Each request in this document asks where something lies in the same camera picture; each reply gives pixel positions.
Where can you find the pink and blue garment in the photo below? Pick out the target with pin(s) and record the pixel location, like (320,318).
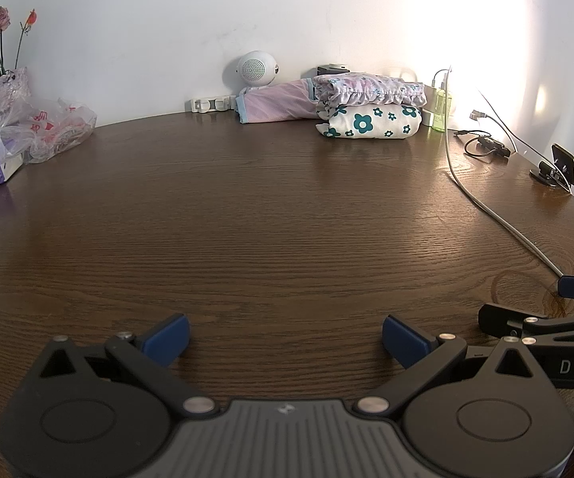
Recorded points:
(277,102)

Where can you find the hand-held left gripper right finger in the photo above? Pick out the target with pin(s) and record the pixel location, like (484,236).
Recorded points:
(406,341)

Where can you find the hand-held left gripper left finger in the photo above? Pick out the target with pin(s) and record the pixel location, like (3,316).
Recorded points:
(167,339)

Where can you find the purple floral ruffled garment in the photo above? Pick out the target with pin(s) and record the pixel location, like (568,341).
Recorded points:
(366,87)

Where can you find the white power strip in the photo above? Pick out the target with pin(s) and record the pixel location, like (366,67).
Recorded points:
(210,104)

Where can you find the clear plastic bag red print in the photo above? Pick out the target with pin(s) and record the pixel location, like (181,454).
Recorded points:
(54,130)

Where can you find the white charger plug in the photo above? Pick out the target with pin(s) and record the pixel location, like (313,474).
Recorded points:
(429,104)

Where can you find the wrapped flower vase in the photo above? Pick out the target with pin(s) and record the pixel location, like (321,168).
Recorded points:
(10,93)

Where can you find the green bottle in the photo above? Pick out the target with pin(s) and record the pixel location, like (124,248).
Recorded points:
(440,110)

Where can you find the white round speaker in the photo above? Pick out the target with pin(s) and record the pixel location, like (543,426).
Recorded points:
(254,67)

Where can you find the black box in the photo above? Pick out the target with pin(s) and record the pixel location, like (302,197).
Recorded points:
(333,68)

